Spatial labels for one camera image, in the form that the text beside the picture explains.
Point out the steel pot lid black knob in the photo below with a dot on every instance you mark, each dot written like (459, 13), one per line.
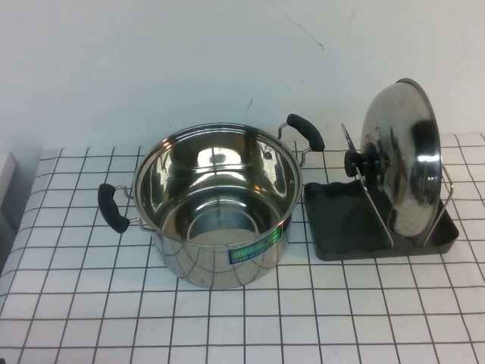
(409, 132)

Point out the white grey board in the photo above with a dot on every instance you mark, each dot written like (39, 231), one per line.
(7, 178)

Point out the white black-grid tablecloth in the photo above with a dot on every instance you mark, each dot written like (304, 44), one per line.
(265, 322)

